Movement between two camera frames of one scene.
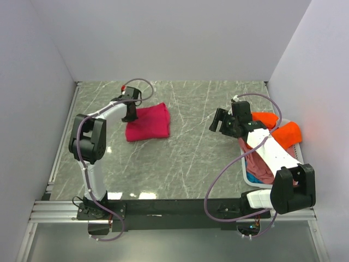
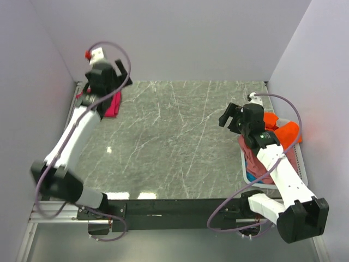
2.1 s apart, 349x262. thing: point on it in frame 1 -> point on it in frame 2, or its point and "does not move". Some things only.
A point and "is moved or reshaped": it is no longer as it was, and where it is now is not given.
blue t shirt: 251,177 does not move
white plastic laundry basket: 296,149 does not move
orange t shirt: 289,134 does not move
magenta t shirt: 153,122 is moved or reshaped
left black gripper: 131,118 -> 121,71
